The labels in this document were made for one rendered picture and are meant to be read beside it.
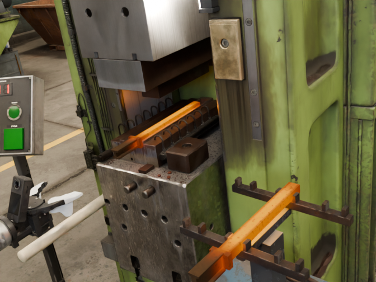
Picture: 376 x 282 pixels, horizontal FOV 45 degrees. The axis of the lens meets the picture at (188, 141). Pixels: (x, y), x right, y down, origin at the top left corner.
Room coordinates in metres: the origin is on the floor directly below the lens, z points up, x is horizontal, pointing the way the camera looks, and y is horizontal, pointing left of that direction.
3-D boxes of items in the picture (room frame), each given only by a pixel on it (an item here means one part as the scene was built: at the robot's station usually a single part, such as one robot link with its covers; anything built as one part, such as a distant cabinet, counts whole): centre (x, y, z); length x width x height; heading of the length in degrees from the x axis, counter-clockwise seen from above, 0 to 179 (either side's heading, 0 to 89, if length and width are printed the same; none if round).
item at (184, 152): (1.31, 0.01, 0.95); 0.12 x 0.08 x 0.06; 141
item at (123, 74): (1.54, 0.05, 1.22); 0.42 x 0.20 x 0.10; 141
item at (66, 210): (1.05, 0.34, 0.97); 0.09 x 0.03 x 0.06; 105
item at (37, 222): (1.01, 0.44, 0.97); 0.12 x 0.08 x 0.09; 141
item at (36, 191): (1.12, 0.43, 0.97); 0.09 x 0.03 x 0.06; 177
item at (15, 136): (1.51, 0.61, 1.01); 0.07 x 0.05 x 0.07; 76
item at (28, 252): (1.52, 0.51, 0.62); 0.44 x 0.05 x 0.05; 141
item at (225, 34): (1.28, -0.15, 1.27); 0.09 x 0.02 x 0.17; 51
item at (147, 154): (1.54, 0.05, 0.96); 0.42 x 0.20 x 0.09; 141
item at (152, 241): (1.51, 0.00, 0.69); 0.56 x 0.38 x 0.45; 141
